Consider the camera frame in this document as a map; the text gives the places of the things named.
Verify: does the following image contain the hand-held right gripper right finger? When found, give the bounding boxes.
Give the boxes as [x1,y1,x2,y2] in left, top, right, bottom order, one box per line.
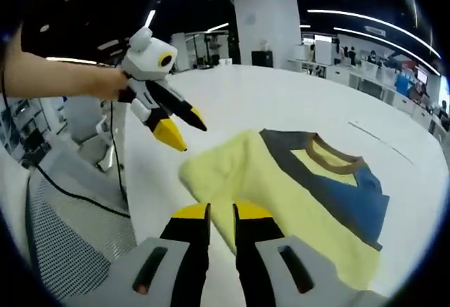
[232,203,388,307]

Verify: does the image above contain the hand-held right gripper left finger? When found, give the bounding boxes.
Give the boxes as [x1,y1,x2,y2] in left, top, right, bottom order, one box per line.
[75,202,212,307]

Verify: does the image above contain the yellow blue grey garment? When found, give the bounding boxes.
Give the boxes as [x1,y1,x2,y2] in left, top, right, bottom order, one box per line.
[178,128,392,292]

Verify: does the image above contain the person's left hand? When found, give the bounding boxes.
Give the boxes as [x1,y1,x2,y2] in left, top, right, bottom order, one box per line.
[89,66,134,103]

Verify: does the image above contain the white office chair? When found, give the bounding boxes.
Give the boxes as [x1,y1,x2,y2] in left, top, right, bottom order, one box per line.
[65,96,119,174]

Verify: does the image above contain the black cabinet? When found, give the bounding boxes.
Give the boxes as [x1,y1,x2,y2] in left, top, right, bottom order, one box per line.
[251,50,274,68]

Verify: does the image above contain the wide white pillar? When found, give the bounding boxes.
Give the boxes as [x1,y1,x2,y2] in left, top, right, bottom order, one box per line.
[231,0,302,73]

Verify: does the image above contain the long white counter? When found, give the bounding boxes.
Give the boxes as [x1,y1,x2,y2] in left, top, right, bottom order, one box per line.
[288,59,442,125]

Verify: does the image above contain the long ceiling light strip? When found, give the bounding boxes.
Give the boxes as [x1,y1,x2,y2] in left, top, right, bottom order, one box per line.
[307,8,441,58]
[333,27,441,75]

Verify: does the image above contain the blue bin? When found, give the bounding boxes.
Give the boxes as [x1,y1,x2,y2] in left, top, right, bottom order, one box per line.
[394,74,413,93]

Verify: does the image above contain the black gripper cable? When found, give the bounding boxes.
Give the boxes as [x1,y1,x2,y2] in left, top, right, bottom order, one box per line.
[108,99,130,204]

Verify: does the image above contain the thin black cable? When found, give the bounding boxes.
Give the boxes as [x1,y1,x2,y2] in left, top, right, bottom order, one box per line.
[0,70,131,219]

